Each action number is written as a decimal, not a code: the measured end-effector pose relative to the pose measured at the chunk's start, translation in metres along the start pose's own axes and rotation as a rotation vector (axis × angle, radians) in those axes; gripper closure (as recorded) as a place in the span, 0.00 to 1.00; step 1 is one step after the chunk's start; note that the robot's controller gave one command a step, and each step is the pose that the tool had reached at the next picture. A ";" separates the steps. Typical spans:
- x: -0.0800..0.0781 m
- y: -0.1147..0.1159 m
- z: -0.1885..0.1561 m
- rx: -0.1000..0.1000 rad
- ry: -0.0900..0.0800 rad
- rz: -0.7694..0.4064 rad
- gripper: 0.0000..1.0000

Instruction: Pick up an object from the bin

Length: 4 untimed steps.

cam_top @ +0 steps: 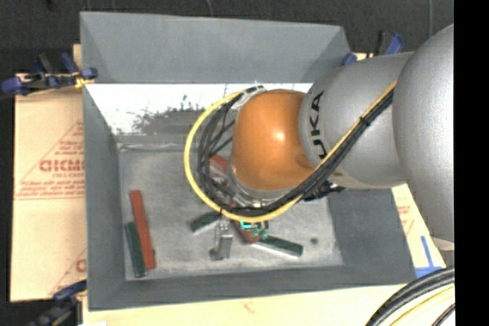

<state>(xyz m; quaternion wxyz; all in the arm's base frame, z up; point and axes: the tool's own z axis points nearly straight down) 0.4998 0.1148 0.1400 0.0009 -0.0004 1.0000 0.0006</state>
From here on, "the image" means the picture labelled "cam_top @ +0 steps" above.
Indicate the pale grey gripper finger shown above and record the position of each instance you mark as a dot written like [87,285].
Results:
[227,246]
[215,252]

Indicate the dark green flat block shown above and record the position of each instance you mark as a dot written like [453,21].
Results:
[204,221]
[136,255]
[284,245]

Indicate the red-brown flat block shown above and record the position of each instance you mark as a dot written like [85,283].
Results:
[219,163]
[142,229]

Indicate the grey metal bin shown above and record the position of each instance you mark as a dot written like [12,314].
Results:
[214,53]

